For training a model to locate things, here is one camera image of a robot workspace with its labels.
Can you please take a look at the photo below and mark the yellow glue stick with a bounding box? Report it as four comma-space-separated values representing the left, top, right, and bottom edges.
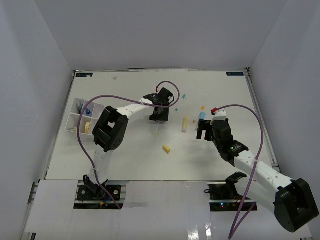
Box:
181, 115, 189, 133

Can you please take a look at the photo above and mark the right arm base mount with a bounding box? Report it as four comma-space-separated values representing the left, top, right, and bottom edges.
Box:
204, 172, 247, 212

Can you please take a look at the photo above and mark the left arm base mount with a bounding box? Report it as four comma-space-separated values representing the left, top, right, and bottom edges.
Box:
73, 175, 125, 210

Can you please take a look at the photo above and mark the white marker orange cap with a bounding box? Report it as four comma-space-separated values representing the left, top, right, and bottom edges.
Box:
192, 105, 205, 123

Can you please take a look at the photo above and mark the blue logo sticker right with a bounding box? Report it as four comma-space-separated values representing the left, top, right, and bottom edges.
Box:
226, 71, 244, 77

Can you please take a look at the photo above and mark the white pen yellow cap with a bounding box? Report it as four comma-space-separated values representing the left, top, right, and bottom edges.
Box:
155, 123, 160, 135

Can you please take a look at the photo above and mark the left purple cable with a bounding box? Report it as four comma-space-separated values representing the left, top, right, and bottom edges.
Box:
76, 80, 181, 210

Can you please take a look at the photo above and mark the dark blue pen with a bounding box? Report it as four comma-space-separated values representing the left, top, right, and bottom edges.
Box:
76, 99, 85, 113

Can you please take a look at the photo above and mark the small yellow cylinder eraser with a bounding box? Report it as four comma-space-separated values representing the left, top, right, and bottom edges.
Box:
162, 145, 171, 154

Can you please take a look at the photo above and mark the purple cable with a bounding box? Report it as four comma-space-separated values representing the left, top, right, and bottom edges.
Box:
216, 104, 265, 240
76, 80, 181, 210

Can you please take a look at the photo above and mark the white pen teal cap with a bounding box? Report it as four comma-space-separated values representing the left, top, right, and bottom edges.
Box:
175, 94, 186, 112

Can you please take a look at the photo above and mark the clear spray bottle blue cap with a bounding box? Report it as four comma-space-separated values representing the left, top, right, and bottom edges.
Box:
85, 108, 92, 116

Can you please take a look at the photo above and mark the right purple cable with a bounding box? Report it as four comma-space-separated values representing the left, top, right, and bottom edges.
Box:
216, 104, 265, 240

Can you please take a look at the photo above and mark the light blue eraser case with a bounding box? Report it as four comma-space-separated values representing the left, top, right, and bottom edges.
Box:
198, 111, 206, 120

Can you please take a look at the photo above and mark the yellow tape roll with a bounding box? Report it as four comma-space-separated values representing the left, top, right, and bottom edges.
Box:
84, 122, 91, 134

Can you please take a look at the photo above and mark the white compartment organizer box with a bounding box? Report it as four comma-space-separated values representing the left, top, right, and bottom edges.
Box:
65, 98, 105, 140

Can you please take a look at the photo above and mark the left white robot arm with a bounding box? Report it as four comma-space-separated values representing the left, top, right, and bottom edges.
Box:
83, 87, 174, 200

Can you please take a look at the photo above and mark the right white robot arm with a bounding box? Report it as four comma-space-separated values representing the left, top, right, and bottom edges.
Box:
196, 118, 320, 233

